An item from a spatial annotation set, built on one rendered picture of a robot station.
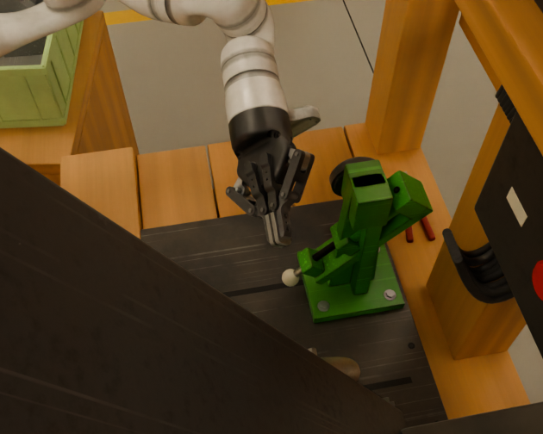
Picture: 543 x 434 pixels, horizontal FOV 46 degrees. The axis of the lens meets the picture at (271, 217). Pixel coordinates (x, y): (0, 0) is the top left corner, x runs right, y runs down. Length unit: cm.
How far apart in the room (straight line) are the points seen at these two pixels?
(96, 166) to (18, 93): 28
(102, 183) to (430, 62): 62
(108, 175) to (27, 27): 32
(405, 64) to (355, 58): 171
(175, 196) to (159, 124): 137
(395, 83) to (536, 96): 69
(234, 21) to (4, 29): 38
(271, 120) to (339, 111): 185
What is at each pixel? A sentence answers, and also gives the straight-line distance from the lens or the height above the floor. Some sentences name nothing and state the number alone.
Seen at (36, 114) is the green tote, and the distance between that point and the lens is 150.
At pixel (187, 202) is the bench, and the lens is 120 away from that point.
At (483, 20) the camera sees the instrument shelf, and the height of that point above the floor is 152.
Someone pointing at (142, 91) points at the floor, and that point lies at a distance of 271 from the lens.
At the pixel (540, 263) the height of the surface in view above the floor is 142.
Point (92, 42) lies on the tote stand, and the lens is 171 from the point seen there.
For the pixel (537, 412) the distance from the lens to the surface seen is 68.
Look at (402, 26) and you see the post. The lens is 107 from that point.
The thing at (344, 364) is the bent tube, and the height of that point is 117.
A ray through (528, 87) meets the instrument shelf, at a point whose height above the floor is 153.
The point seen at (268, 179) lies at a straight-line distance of 74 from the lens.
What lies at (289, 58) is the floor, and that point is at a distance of 281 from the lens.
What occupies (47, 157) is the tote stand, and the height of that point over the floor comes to 79.
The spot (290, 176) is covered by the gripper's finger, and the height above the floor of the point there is 128.
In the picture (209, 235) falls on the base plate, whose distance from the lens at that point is 113.
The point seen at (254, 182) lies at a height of 125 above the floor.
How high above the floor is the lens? 184
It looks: 55 degrees down
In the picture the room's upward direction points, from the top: straight up
